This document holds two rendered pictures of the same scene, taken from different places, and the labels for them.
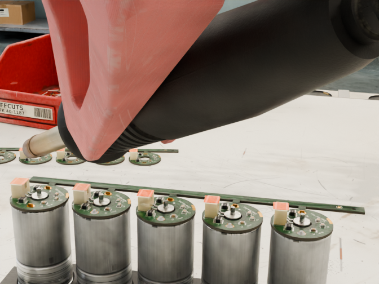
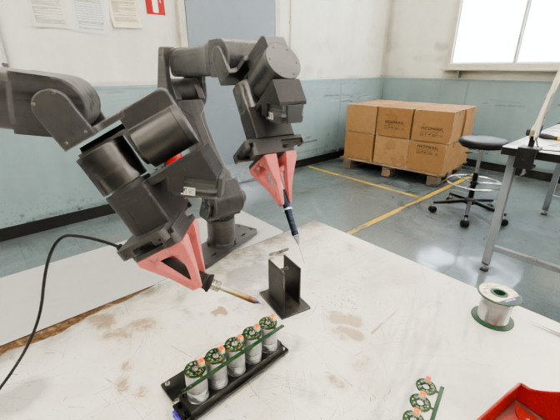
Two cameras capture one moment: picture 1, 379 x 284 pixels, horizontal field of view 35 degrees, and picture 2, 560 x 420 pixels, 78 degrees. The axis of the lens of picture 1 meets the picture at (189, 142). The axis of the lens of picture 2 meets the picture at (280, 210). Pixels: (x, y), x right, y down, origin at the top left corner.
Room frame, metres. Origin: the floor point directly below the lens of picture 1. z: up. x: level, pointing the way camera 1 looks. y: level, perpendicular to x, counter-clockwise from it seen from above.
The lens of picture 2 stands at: (0.47, -0.23, 1.13)
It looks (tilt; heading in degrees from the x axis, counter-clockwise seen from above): 23 degrees down; 126
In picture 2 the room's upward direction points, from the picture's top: straight up
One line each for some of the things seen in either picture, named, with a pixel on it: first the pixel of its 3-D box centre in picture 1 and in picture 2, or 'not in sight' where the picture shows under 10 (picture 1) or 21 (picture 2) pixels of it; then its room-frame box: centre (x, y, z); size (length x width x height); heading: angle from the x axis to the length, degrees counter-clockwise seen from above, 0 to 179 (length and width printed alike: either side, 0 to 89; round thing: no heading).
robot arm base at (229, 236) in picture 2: not in sight; (221, 230); (-0.05, 0.26, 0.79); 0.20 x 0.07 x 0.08; 97
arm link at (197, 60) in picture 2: not in sight; (205, 78); (-0.07, 0.27, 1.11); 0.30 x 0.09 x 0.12; 164
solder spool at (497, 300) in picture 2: not in sight; (495, 305); (0.48, 0.35, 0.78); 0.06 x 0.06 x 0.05
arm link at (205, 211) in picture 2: not in sight; (222, 204); (-0.04, 0.26, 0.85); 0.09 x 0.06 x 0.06; 74
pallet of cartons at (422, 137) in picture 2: not in sight; (405, 137); (-0.72, 3.81, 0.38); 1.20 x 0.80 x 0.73; 173
